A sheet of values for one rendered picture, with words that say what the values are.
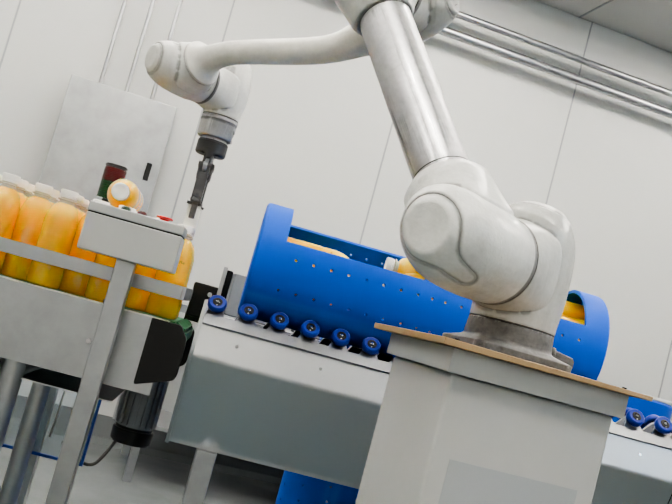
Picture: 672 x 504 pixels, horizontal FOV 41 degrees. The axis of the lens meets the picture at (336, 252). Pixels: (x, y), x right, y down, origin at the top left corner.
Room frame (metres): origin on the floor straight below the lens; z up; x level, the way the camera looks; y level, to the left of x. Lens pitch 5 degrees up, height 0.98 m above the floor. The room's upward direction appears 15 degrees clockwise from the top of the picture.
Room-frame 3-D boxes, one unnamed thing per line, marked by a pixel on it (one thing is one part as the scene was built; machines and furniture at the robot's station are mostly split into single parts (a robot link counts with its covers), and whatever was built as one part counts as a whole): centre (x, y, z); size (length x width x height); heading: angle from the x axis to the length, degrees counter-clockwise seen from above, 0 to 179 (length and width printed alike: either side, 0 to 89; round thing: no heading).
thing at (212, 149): (2.17, 0.36, 1.30); 0.08 x 0.07 x 0.09; 6
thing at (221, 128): (2.17, 0.36, 1.37); 0.09 x 0.09 x 0.06
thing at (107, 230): (1.89, 0.42, 1.05); 0.20 x 0.10 x 0.10; 96
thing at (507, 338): (1.60, -0.35, 1.04); 0.22 x 0.18 x 0.06; 103
